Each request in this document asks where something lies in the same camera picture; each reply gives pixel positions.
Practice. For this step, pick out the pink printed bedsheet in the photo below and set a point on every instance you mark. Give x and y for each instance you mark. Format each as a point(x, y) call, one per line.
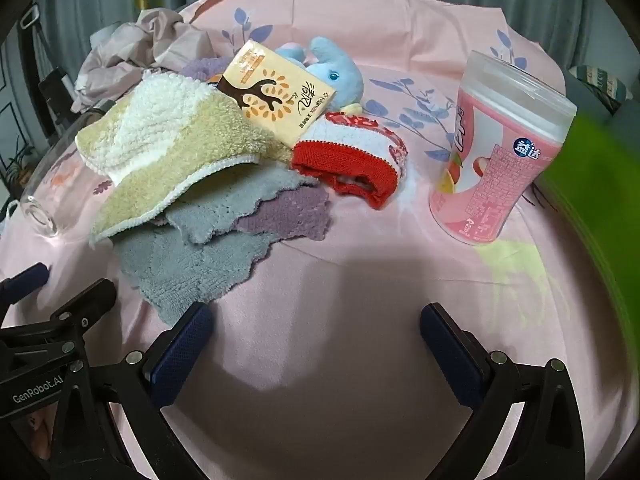
point(320, 285)

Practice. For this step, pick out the pink plastic canister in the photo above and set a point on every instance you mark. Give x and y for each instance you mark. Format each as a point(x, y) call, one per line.
point(495, 150)

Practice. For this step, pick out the crumpled pale mauve cloth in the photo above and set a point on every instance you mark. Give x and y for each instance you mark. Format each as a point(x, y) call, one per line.
point(130, 45)

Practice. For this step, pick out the tree print tissue pack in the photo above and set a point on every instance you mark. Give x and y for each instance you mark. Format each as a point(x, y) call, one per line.
point(270, 90)

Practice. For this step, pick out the blue plush toy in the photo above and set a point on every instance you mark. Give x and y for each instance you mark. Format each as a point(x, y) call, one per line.
point(340, 72)

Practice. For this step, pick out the beige and white fluffy towel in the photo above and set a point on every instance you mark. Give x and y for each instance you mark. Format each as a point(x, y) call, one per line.
point(165, 160)

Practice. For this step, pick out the red and white sock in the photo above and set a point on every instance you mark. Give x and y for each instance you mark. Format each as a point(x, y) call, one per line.
point(350, 155)

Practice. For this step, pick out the grey fluffy towel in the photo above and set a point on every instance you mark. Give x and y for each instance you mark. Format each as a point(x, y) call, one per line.
point(175, 270)

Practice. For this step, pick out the purple fluffy towel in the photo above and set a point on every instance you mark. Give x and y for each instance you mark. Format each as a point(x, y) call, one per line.
point(290, 215)
point(200, 67)

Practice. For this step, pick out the black monitor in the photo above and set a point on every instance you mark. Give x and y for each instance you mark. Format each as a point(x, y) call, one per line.
point(52, 95)

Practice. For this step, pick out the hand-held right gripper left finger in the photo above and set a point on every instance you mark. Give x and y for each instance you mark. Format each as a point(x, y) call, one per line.
point(182, 345)

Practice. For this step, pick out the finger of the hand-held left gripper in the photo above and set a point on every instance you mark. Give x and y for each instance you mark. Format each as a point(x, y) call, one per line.
point(75, 312)
point(27, 277)

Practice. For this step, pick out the glass jar with metal lid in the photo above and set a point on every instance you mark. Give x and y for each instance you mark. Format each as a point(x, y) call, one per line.
point(40, 205)

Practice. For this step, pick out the grey sofa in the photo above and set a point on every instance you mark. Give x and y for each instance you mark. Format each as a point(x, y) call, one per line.
point(585, 95)

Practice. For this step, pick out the striped pillow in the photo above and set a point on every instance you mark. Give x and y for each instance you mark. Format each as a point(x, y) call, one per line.
point(602, 85)

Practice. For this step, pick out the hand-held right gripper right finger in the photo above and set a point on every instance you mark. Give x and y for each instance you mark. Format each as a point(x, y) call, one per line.
point(450, 355)

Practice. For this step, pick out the green cardboard box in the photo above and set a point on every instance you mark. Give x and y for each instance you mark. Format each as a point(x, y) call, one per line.
point(600, 200)

